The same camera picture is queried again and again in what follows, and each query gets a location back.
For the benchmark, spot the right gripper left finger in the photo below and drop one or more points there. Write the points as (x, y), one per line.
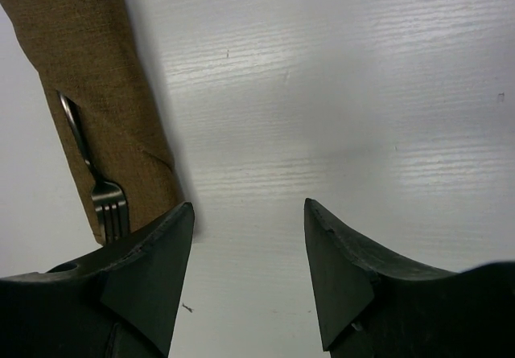
(118, 301)

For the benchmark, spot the brown cloth napkin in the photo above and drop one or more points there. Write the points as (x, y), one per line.
(85, 50)

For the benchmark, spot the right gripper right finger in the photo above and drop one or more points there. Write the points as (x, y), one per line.
(373, 302)

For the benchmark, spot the black fork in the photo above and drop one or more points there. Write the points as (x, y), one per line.
(109, 200)

